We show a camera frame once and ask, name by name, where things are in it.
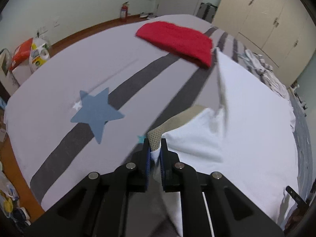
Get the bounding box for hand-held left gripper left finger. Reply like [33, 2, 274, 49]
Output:
[23, 138, 151, 237]

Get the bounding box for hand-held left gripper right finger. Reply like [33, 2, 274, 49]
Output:
[160, 139, 285, 237]

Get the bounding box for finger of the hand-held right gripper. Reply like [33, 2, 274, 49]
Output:
[286, 186, 308, 205]

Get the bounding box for white polo shirt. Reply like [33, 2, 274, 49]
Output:
[147, 48, 297, 237]

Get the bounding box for white garment with striped trim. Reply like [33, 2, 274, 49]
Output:
[243, 49, 290, 99]

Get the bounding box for bed with striped star sheet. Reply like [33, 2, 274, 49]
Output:
[4, 13, 314, 237]

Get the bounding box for red folded garment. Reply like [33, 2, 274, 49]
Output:
[136, 21, 214, 68]

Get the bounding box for clear plastic bag yellow items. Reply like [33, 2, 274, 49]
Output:
[0, 171, 19, 218]

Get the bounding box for red fire extinguisher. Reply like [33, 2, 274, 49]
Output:
[119, 1, 129, 21]

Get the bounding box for white box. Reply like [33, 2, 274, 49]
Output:
[11, 64, 31, 88]

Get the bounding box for white side table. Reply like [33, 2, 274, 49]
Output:
[0, 48, 21, 98]

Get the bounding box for grey ribbed suitcase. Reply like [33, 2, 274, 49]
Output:
[199, 2, 218, 20]

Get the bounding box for orange package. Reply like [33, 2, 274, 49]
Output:
[9, 38, 34, 71]

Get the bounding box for cream wardrobe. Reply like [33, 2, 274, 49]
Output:
[212, 0, 316, 87]

